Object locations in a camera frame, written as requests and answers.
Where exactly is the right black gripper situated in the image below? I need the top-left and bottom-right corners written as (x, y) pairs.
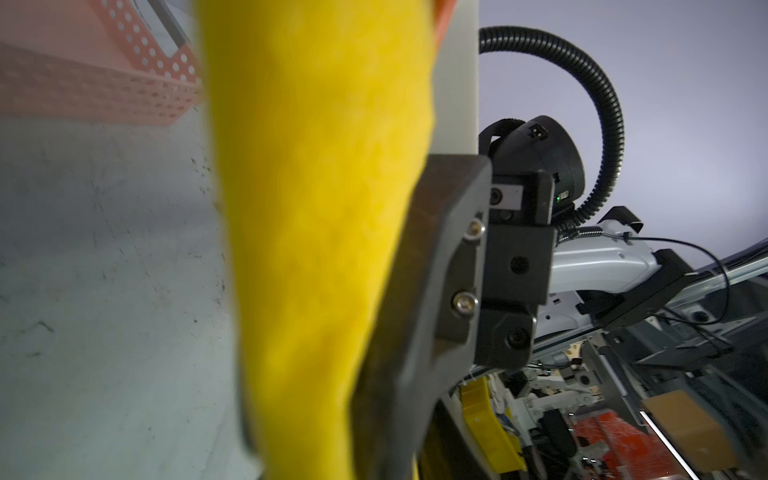
top-left (350, 115), bottom-right (585, 479)

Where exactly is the pink plastic basket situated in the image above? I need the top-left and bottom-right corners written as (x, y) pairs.
top-left (1, 1), bottom-right (203, 126)

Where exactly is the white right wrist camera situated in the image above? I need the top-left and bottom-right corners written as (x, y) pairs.
top-left (429, 0), bottom-right (479, 154)

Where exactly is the orange plastic spoon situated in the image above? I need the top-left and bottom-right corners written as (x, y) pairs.
top-left (432, 0), bottom-right (457, 47)

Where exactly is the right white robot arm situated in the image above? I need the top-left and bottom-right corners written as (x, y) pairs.
top-left (351, 26), bottom-right (689, 479)

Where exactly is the yellow paper napkin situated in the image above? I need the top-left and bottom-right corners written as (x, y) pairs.
top-left (195, 1), bottom-right (437, 479)

